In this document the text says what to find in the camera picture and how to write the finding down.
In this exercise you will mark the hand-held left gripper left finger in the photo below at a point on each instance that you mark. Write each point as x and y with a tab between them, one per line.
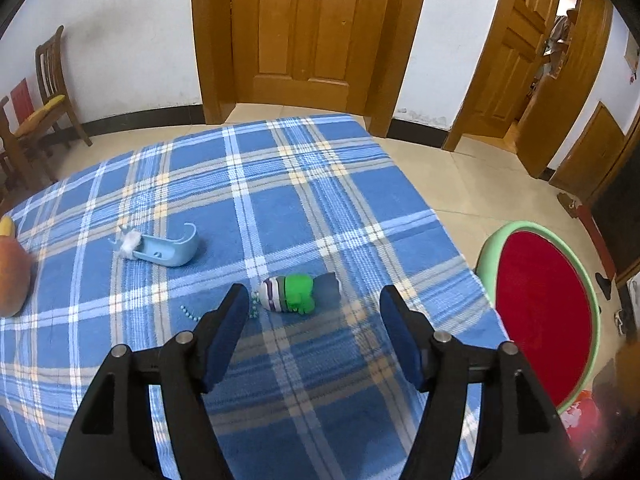
227	340

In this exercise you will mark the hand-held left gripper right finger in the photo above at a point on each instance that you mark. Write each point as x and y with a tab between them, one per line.
402	345

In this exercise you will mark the green striped toy figure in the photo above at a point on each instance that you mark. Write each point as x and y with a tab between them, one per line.
297	292

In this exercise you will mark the light blue plastic scoop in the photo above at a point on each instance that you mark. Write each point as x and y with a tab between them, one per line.
167	250

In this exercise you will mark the white fluff ball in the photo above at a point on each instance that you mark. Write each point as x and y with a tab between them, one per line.
129	243

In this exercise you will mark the red stool with green rim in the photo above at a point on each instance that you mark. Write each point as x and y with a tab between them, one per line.
540	310

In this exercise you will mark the blue plaid tablecloth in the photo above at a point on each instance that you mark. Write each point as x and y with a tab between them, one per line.
300	200

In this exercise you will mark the red plastic bag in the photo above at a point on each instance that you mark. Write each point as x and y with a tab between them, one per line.
585	425

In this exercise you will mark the black shoe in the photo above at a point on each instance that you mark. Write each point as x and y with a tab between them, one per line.
603	286

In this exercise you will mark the red wooden bar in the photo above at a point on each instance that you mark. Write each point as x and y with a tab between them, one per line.
595	240

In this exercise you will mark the large round orange pomelo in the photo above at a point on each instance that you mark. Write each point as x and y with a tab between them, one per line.
14	280

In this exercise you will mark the white shoe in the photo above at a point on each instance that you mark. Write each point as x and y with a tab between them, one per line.
624	322

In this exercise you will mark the yellow banana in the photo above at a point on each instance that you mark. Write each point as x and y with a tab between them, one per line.
6	227

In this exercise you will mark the dark cabinet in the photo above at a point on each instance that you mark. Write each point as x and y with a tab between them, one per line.
620	210

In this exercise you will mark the open wooden door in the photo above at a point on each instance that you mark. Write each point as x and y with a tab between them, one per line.
505	70

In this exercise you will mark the yellow seat cushion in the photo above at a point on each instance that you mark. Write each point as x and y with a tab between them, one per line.
42	110

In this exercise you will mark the red panel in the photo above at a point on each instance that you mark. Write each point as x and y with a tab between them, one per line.
21	100

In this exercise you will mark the closed wooden door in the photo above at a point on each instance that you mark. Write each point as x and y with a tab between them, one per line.
310	30

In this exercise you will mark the wooden chair with slatted back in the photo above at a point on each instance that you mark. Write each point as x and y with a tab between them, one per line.
50	70

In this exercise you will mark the low wooden wall panel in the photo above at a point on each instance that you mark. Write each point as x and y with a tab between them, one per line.
590	155

